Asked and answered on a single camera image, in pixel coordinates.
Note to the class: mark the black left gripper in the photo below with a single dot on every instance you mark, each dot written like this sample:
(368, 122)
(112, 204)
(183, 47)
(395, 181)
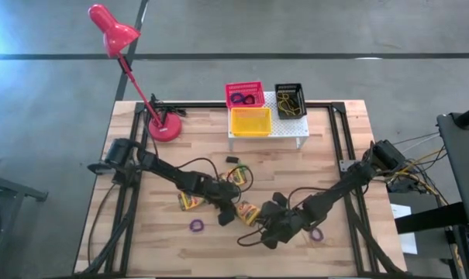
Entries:
(220, 191)

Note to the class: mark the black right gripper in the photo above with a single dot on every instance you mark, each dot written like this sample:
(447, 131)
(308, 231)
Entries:
(290, 224)

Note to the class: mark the yellow green crayon box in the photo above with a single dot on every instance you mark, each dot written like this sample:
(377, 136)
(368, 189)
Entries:
(249, 212)
(191, 201)
(236, 177)

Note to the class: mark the small black block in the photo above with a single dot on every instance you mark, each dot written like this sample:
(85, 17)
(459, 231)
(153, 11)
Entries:
(232, 159)

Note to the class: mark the yellow plastic basket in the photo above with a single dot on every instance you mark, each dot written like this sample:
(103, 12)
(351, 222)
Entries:
(250, 122)

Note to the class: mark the red plastic basket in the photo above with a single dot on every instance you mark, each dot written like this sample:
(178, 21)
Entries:
(257, 88)

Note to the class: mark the black plastic basket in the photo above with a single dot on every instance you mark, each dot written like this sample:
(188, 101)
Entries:
(280, 87)

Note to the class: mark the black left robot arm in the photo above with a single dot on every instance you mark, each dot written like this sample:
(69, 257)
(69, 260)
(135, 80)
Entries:
(168, 172)

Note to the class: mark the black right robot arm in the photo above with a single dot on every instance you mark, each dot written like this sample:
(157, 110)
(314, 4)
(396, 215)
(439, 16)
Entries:
(342, 186)

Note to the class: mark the red desk lamp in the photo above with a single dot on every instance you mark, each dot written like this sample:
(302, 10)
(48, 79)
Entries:
(116, 35)

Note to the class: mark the white perforated metal shelf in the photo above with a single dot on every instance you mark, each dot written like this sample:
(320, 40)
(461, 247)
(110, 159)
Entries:
(288, 129)

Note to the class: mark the black power brick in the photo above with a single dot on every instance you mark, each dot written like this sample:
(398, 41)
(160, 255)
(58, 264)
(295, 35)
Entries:
(401, 186)

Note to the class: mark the white paper sheet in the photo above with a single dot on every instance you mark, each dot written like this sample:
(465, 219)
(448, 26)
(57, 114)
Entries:
(408, 244)

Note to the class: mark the black flat crossbar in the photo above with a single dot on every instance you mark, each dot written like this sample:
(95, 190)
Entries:
(432, 219)

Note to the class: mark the grey metal bench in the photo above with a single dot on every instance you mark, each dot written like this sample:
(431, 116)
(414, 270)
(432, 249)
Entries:
(17, 190)

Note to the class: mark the grey metal bracket plate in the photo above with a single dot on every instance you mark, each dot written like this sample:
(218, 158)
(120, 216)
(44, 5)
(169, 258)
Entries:
(345, 165)

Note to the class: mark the black aluminium table frame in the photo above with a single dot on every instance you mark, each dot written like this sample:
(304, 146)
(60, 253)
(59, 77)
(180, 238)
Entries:
(207, 104)

